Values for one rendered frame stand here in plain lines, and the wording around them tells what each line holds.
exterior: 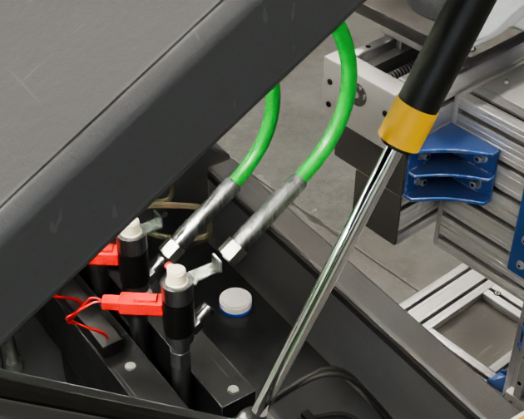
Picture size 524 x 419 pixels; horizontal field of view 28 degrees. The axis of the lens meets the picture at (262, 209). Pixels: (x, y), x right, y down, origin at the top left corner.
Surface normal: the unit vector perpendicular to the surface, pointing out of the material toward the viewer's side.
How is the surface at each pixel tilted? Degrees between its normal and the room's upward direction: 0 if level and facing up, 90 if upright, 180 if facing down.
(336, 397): 0
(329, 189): 0
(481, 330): 0
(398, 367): 90
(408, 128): 74
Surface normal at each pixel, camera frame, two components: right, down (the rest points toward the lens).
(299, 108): 0.01, -0.79
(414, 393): -0.82, 0.34
